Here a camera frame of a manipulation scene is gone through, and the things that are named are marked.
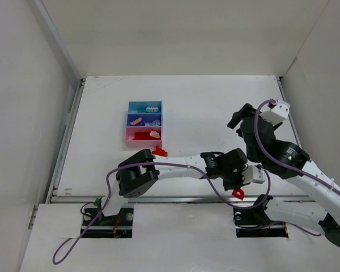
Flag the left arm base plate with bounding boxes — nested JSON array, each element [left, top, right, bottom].
[[82, 207, 134, 239]]

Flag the red slope lego brick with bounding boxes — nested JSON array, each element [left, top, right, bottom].
[[133, 132, 150, 141]]

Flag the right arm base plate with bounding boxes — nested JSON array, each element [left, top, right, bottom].
[[233, 207, 288, 238]]

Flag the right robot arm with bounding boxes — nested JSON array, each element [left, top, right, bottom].
[[227, 99, 340, 248]]

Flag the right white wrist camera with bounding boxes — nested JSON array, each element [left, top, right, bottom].
[[260, 100, 290, 126]]

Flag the large red lego piece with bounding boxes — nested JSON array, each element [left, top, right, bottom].
[[151, 146, 168, 157]]

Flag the red flower round lego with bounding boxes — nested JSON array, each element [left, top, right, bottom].
[[148, 130, 161, 139]]

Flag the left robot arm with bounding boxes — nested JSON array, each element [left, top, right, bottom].
[[97, 148, 250, 220]]

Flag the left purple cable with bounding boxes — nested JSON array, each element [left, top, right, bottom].
[[52, 162, 271, 265]]

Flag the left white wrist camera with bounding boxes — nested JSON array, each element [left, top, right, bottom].
[[242, 165, 266, 185]]

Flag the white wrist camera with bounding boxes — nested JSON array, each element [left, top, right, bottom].
[[260, 100, 290, 126], [242, 165, 266, 185]]

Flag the purple lotus lego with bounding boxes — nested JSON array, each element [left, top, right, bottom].
[[151, 120, 161, 126]]

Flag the aluminium rail front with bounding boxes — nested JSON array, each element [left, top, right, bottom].
[[46, 195, 313, 204]]

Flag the purple container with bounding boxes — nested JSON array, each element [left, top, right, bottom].
[[127, 113, 162, 127]]

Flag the red half round lego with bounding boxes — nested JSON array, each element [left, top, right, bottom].
[[232, 189, 245, 200]]

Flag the purple butterfly lego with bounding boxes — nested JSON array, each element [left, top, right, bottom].
[[130, 117, 142, 126]]

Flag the teal flower face lego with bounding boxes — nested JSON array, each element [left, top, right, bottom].
[[145, 105, 161, 113]]

